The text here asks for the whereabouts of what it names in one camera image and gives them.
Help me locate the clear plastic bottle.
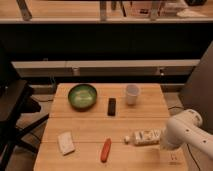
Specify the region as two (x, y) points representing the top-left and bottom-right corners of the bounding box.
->
(124, 129), (161, 146)

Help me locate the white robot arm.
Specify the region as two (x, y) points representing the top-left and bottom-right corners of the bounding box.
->
(160, 109), (213, 160)

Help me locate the green ceramic bowl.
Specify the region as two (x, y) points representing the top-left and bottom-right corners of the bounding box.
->
(68, 84), (97, 110)

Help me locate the white paper cup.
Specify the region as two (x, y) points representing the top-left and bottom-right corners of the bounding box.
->
(125, 84), (140, 105)

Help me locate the black rectangular block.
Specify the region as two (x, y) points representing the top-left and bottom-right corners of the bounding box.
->
(107, 98), (116, 116)

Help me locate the orange carrot toy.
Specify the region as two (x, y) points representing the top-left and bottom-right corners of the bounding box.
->
(100, 138), (111, 162)

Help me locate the white sponge block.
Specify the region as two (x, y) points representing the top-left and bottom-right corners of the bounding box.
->
(58, 132), (75, 155)

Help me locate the black stand left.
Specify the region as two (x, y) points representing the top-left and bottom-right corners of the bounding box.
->
(0, 44), (49, 171)

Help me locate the grey rail beam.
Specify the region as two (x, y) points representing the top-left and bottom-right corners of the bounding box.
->
(13, 59), (200, 77)

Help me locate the black cable right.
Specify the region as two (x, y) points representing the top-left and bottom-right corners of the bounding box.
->
(168, 105), (203, 171)

